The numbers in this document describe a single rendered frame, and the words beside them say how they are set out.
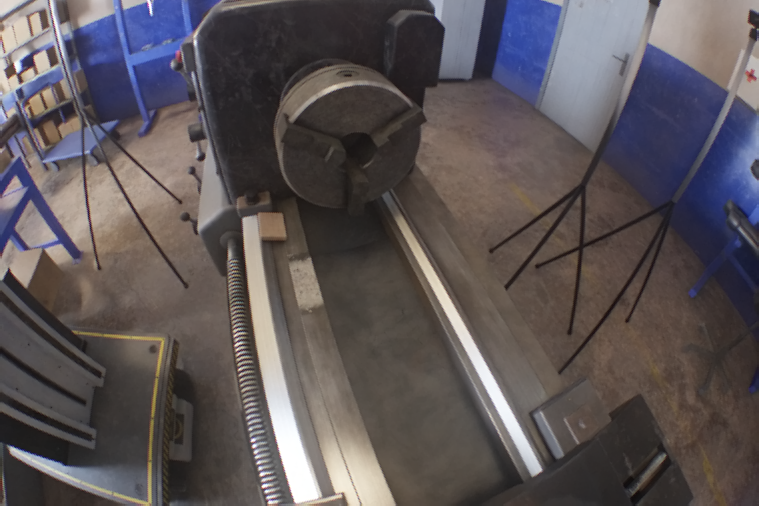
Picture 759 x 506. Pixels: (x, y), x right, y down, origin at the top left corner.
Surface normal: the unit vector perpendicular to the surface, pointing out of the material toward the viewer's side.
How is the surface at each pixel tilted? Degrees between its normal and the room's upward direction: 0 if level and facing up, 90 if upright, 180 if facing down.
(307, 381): 0
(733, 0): 90
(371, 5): 90
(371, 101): 90
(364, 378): 4
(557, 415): 0
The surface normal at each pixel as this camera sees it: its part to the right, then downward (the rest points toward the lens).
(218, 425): 0.05, -0.70
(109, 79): 0.34, 0.68
